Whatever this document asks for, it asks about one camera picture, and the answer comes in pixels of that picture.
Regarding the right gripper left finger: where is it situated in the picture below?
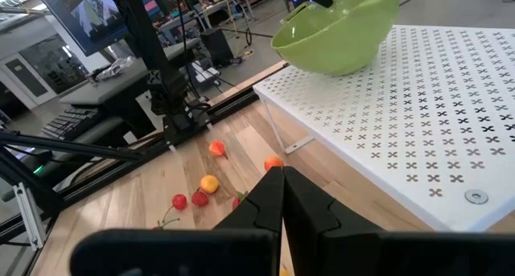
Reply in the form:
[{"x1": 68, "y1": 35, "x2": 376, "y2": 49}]
[{"x1": 70, "y1": 166, "x2": 285, "y2": 276}]

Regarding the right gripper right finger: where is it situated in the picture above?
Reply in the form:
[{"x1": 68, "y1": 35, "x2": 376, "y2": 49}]
[{"x1": 282, "y1": 166, "x2": 515, "y2": 276}]

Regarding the green plastic colander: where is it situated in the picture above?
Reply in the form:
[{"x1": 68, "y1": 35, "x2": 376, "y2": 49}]
[{"x1": 270, "y1": 0, "x2": 401, "y2": 76}]

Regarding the red toy strawberry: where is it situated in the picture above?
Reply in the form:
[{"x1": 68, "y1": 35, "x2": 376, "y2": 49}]
[{"x1": 232, "y1": 190, "x2": 249, "y2": 211}]

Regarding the yellow-orange toy apricot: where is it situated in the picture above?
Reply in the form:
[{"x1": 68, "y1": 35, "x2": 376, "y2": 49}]
[{"x1": 200, "y1": 174, "x2": 220, "y2": 195}]

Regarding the orange-red toy peach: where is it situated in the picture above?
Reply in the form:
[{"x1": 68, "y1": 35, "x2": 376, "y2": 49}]
[
  {"x1": 264, "y1": 155, "x2": 285, "y2": 172},
  {"x1": 208, "y1": 140, "x2": 229, "y2": 159}
]

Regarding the cluttered far workbench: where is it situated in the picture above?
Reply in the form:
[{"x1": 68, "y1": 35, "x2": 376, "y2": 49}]
[{"x1": 155, "y1": 0, "x2": 258, "y2": 32}]

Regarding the black box on floor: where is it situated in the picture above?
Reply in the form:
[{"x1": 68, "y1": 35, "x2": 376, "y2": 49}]
[{"x1": 200, "y1": 27, "x2": 235, "y2": 67}]

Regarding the white perforated shelf riser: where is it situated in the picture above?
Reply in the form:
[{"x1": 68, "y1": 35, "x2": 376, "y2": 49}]
[{"x1": 252, "y1": 24, "x2": 515, "y2": 233}]

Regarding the grey desk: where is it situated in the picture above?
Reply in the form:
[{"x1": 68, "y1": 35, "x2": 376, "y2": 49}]
[{"x1": 59, "y1": 37, "x2": 202, "y2": 106}]

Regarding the clear plastic bag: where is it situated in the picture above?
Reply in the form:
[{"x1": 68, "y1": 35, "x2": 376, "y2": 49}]
[{"x1": 95, "y1": 55, "x2": 137, "y2": 82}]

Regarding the black keyboard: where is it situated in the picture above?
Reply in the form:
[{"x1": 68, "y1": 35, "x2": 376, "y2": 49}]
[{"x1": 41, "y1": 105, "x2": 101, "y2": 142}]

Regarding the computer monitor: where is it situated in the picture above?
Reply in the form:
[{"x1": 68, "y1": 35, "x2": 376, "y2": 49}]
[{"x1": 31, "y1": 0, "x2": 162, "y2": 58}]

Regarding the silver aluminium frame post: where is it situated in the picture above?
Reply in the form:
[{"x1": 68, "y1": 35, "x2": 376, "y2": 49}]
[{"x1": 13, "y1": 182, "x2": 47, "y2": 252}]

